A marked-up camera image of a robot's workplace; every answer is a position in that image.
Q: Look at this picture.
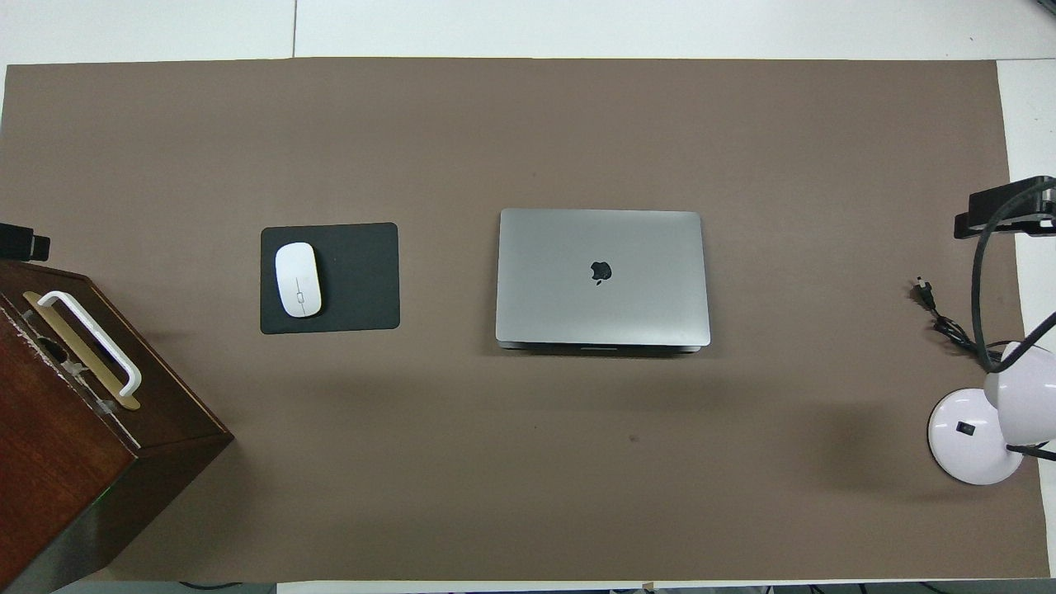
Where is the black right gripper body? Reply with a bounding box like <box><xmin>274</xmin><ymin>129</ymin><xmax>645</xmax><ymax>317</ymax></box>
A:
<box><xmin>955</xmin><ymin>176</ymin><xmax>1056</xmax><ymax>240</ymax></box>

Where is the white box handle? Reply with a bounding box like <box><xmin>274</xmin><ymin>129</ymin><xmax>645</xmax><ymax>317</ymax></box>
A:
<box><xmin>37</xmin><ymin>291</ymin><xmax>143</xmax><ymax>398</ymax></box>

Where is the white computer mouse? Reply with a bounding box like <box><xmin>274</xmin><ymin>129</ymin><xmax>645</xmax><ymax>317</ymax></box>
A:
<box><xmin>275</xmin><ymin>242</ymin><xmax>323</xmax><ymax>318</ymax></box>

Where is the black mouse pad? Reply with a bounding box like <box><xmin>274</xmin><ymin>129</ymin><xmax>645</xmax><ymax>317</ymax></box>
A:
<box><xmin>260</xmin><ymin>222</ymin><xmax>401</xmax><ymax>336</ymax></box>

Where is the brown table mat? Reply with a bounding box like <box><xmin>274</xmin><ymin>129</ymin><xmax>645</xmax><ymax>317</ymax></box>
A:
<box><xmin>0</xmin><ymin>57</ymin><xmax>1050</xmax><ymax>582</ymax></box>

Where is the dark brown wooden box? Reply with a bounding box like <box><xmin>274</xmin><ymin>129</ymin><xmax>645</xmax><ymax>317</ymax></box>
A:
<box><xmin>0</xmin><ymin>260</ymin><xmax>234</xmax><ymax>592</ymax></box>

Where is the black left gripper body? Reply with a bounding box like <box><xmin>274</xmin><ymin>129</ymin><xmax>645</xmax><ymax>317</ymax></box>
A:
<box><xmin>0</xmin><ymin>223</ymin><xmax>51</xmax><ymax>262</ymax></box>

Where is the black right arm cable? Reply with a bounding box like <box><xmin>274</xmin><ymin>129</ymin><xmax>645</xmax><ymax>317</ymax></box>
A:
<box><xmin>971</xmin><ymin>186</ymin><xmax>1056</xmax><ymax>374</ymax></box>

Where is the white desk lamp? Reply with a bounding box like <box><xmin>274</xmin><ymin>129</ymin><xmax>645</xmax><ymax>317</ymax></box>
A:
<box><xmin>927</xmin><ymin>342</ymin><xmax>1056</xmax><ymax>486</ymax></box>

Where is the black lamp power cord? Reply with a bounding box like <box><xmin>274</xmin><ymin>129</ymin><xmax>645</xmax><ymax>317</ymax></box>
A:
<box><xmin>914</xmin><ymin>278</ymin><xmax>1014</xmax><ymax>364</ymax></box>

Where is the silver grey laptop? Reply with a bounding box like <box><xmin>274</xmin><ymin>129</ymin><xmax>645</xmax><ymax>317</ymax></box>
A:
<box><xmin>495</xmin><ymin>208</ymin><xmax>712</xmax><ymax>356</ymax></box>

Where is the brass handle plate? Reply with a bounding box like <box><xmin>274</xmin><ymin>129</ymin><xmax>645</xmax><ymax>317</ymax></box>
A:
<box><xmin>22</xmin><ymin>291</ymin><xmax>141</xmax><ymax>411</ymax></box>

